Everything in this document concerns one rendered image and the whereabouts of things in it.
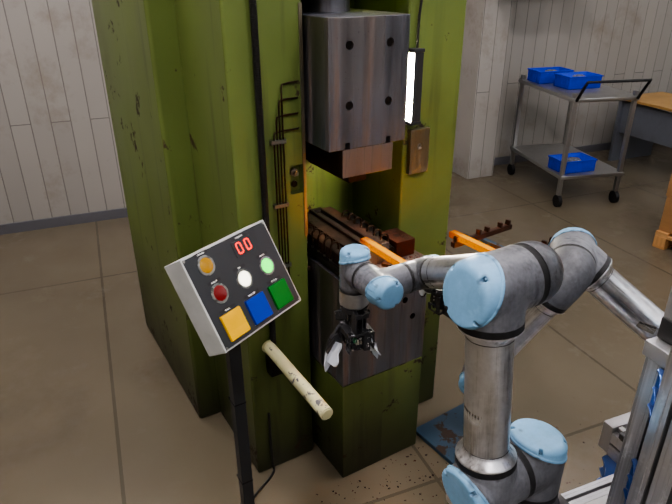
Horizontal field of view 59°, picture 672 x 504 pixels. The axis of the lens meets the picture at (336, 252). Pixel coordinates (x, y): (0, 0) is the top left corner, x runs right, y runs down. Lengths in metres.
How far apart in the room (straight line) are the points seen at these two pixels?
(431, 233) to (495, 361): 1.46
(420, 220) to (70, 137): 3.36
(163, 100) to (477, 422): 1.61
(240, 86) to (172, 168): 0.58
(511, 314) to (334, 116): 1.05
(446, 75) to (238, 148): 0.85
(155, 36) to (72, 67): 2.81
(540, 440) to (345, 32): 1.23
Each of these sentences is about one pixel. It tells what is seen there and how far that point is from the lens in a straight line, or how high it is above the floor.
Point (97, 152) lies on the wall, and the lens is 5.14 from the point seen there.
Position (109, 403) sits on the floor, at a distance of 3.14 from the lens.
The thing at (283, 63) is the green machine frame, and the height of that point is 1.63.
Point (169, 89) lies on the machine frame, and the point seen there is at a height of 1.50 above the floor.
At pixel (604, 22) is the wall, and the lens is 7.06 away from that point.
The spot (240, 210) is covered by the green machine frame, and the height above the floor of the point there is 1.18.
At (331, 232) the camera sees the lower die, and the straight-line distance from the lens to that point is 2.24.
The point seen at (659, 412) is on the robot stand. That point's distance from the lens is 1.24.
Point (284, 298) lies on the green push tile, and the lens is 1.79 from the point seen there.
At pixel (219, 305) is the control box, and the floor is 1.06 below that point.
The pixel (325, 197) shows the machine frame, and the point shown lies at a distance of 2.53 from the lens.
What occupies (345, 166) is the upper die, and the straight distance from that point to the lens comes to 1.94.
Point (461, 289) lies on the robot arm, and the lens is 1.01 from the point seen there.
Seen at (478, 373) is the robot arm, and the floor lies 1.25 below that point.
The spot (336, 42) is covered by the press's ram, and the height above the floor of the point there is 1.70.
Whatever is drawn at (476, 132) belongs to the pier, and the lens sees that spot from 5.93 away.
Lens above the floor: 1.89
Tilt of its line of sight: 26 degrees down
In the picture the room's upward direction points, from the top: straight up
